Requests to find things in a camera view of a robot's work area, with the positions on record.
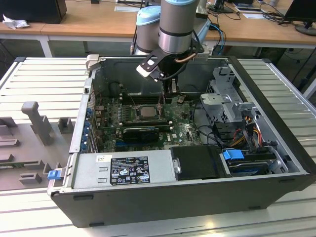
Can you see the silver green CPU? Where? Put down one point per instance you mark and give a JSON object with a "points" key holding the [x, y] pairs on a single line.
{"points": [[147, 111]]}

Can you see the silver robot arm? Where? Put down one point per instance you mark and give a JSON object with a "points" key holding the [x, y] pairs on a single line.
{"points": [[175, 24]]}

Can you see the white-latched RAM slot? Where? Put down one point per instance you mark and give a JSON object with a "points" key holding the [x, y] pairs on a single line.
{"points": [[140, 99], [140, 94], [165, 127], [145, 122]]}

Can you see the black-latched RAM slot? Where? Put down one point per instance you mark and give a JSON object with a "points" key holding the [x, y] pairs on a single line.
{"points": [[140, 96], [145, 119], [145, 124]]}

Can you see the CPU socket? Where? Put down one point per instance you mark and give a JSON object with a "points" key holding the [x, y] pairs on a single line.
{"points": [[135, 113]]}

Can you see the blue slot clip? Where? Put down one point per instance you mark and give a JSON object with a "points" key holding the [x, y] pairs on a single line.
{"points": [[89, 110], [86, 129], [85, 142]]}

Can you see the black plastic cover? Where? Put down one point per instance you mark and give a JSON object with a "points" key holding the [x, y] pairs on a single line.
{"points": [[197, 161]]}

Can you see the silver coin battery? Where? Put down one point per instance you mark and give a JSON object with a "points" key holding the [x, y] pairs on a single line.
{"points": [[181, 100]]}

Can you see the silver perforated drive cage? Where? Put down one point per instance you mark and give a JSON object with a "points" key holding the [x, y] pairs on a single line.
{"points": [[214, 100]]}

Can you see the green motherboard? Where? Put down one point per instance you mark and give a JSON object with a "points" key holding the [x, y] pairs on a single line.
{"points": [[177, 128]]}

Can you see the grey flat pad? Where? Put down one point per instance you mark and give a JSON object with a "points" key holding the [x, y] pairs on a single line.
{"points": [[128, 8]]}

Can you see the grey case release latch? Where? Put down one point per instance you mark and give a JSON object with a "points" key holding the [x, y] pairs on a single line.
{"points": [[92, 61]]}

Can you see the black monitor stand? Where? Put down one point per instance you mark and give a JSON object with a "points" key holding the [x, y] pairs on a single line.
{"points": [[222, 8]]}

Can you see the wooden desk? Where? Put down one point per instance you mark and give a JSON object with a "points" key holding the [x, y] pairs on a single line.
{"points": [[98, 22]]}

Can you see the blue disk carrier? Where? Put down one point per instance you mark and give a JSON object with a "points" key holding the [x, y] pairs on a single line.
{"points": [[232, 156]]}

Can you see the hard disk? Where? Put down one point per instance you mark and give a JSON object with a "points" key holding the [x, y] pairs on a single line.
{"points": [[247, 170]]}

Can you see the silver power supply box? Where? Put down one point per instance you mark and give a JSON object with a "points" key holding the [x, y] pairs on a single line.
{"points": [[86, 172]]}

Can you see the black silver PC case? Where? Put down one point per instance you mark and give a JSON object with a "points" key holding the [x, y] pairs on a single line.
{"points": [[172, 205]]}

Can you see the black monitor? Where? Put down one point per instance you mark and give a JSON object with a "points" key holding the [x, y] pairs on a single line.
{"points": [[301, 10]]}

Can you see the black computer tower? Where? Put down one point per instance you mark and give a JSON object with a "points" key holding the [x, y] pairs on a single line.
{"points": [[32, 10]]}

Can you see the blue plastic latch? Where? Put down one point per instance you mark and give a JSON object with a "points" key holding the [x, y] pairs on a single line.
{"points": [[54, 174]]}

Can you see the crumpled white paper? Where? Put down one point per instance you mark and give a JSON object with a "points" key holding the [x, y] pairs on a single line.
{"points": [[14, 23]]}

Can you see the grey parts rack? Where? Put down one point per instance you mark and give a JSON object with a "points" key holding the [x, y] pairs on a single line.
{"points": [[29, 153]]}

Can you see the green RAM stick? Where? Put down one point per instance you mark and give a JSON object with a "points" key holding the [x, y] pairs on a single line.
{"points": [[6, 166]]}

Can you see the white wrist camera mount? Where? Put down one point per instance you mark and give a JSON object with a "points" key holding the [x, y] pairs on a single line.
{"points": [[205, 55]]}

